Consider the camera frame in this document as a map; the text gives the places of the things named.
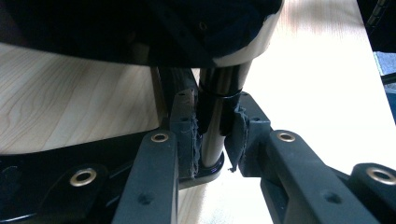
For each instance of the black wavy tray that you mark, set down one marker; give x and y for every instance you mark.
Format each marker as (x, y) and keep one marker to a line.
(93, 25)

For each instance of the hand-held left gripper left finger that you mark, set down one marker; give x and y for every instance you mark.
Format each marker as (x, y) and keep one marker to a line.
(152, 174)

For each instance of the black metal stand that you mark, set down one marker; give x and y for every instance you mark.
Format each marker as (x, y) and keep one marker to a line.
(379, 28)

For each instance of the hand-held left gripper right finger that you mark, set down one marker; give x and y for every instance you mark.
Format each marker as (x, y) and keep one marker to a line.
(299, 174)

